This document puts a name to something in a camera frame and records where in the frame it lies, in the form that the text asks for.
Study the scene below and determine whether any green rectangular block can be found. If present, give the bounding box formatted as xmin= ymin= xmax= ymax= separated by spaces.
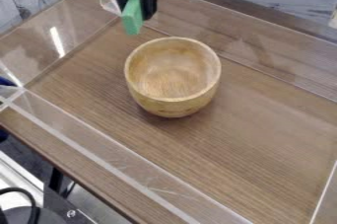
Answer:
xmin=121 ymin=0 xmax=144 ymax=36

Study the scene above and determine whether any brown wooden bowl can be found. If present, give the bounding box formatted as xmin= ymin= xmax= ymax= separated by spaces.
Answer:
xmin=124 ymin=37 xmax=221 ymax=117

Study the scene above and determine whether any blue object at edge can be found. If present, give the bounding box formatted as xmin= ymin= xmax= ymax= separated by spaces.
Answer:
xmin=0 ymin=76 xmax=16 ymax=87

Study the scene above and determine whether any black metal table leg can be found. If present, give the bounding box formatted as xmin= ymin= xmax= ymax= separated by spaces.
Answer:
xmin=50 ymin=168 xmax=63 ymax=193

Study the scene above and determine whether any clear acrylic tray wall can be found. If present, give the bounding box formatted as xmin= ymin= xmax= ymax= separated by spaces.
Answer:
xmin=0 ymin=0 xmax=337 ymax=224

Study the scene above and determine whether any black cable loop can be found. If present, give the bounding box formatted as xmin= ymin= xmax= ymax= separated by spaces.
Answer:
xmin=0 ymin=187 xmax=42 ymax=224

